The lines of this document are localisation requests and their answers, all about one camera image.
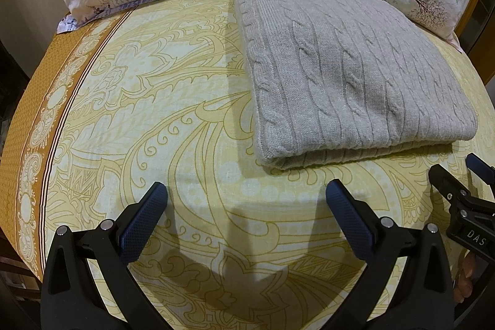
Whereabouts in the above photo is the yellow patterned bedsheet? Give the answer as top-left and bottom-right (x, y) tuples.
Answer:
(0, 0), (489, 330)

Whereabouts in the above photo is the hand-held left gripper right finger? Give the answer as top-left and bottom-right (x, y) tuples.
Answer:
(325, 178), (456, 330)

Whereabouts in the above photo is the person's right hand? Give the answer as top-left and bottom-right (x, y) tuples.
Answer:
(453, 252), (479, 304)

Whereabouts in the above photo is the wooden bed frame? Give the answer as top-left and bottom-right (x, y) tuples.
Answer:
(453, 0), (489, 46)

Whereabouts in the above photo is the grey cable-knit sweater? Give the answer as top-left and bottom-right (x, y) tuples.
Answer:
(234, 0), (480, 171)

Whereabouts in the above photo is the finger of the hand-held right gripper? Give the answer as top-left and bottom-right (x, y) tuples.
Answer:
(466, 153), (495, 182)
(428, 164), (471, 208)

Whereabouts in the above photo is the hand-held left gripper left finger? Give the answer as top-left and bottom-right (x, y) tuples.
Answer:
(40, 181), (169, 330)

